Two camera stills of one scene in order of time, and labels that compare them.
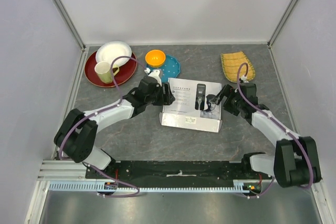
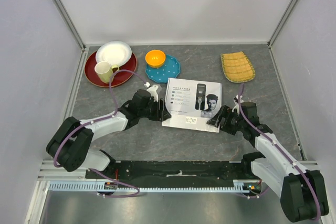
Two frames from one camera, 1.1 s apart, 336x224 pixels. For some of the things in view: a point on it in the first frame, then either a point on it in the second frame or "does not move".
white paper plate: (110, 50) does not move
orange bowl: (155, 58) does not move
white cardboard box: (190, 108) does not move
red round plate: (126, 73) does not move
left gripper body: (158, 98) to (152, 112)
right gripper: (225, 91) to (225, 112)
